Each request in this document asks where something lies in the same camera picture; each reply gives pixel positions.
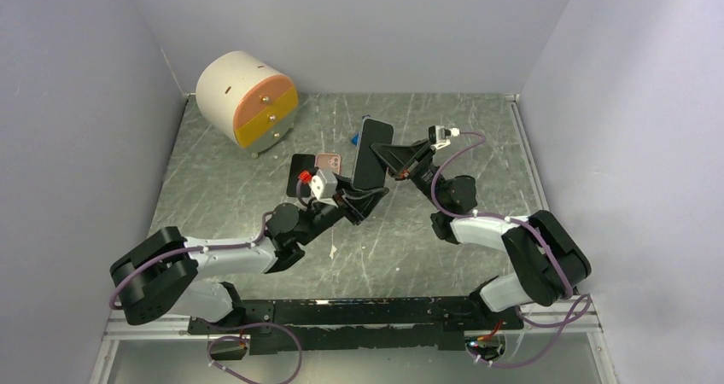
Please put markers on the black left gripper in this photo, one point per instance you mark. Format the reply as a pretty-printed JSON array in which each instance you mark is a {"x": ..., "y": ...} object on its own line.
[{"x": 357, "y": 204}]

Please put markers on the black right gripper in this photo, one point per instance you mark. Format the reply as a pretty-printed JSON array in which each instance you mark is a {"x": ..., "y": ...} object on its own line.
[{"x": 405, "y": 161}]

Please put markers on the black smartphone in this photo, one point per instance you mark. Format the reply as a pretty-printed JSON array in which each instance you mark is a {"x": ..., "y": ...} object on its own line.
[
  {"x": 368, "y": 171},
  {"x": 301, "y": 170}
]

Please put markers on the pink phone case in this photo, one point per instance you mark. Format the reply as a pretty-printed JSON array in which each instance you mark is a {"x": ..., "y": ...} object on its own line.
[{"x": 329, "y": 161}]

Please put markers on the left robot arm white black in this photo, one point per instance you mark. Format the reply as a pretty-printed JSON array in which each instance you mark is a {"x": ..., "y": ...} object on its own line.
[{"x": 168, "y": 273}]

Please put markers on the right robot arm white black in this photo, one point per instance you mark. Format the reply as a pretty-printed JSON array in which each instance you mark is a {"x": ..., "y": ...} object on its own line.
[{"x": 547, "y": 263}]

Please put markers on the round cream drawer cabinet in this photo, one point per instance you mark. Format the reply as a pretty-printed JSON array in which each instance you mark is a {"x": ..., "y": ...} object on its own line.
[{"x": 249, "y": 101}]

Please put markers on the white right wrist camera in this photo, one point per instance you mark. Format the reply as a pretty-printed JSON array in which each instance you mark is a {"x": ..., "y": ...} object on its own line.
[{"x": 440, "y": 136}]

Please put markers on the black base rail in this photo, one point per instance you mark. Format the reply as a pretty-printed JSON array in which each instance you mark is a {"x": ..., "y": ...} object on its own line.
[{"x": 442, "y": 322}]

